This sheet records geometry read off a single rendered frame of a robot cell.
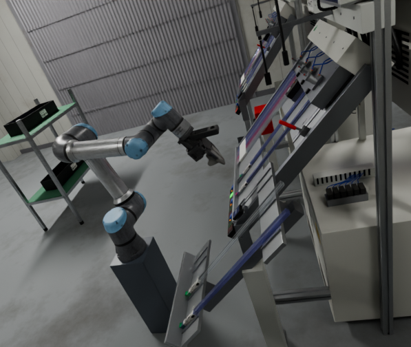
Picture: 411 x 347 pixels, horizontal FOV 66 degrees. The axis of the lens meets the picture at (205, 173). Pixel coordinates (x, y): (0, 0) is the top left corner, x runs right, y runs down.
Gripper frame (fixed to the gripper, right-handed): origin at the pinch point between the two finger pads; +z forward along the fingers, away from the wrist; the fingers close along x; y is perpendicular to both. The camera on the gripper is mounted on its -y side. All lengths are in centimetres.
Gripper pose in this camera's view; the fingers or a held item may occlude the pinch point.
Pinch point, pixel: (224, 160)
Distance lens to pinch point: 133.0
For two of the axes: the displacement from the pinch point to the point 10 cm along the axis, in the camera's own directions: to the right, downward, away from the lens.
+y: -6.9, 5.8, 4.4
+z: 7.2, 6.3, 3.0
